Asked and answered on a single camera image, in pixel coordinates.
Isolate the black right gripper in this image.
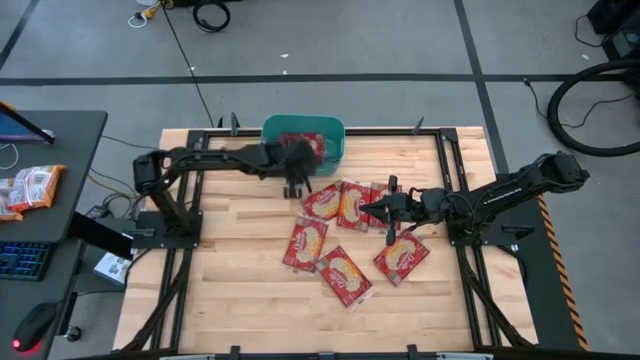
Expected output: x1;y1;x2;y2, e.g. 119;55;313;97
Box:
358;174;429;246

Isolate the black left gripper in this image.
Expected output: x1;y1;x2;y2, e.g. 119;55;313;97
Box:
277;138;321;200

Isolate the teal plastic basket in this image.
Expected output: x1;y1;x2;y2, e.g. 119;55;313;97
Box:
260;114;346;177

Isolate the black platform with hazard stripes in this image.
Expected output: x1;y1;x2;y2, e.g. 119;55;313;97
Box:
499;172;591;352

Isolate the black power adapter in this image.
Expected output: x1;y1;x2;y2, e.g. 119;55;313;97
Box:
84;203;110;222

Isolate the white cardboard box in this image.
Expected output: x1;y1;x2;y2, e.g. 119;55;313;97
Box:
93;251;134;287

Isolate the black desk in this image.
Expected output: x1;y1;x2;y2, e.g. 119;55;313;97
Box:
0;109;109;360

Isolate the orange snack bag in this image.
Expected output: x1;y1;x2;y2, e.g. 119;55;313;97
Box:
0;177;25;223
7;164;66;214

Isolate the black computer monitor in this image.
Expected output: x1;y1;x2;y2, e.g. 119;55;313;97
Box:
0;101;56;146

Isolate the black keyboard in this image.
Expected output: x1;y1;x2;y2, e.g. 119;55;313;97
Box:
0;241;55;282

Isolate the black equipment case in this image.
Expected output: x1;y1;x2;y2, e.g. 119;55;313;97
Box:
587;0;640;62

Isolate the black computer mouse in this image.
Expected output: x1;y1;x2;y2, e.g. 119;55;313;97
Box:
11;301;59;354

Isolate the long black floor cable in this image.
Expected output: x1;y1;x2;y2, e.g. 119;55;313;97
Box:
160;0;217;129

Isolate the thin black floor cable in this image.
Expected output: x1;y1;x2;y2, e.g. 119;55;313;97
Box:
573;13;609;49
522;77;636;130

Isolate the coiled black cable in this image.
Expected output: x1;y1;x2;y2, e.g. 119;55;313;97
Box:
192;0;232;34

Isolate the large black hose ring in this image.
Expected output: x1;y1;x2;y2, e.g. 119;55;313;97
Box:
546;58;640;158

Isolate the white cable with yellow plug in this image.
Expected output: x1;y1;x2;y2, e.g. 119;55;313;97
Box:
127;0;162;29

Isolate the white desk cable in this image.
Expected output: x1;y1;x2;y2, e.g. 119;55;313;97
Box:
0;143;20;172

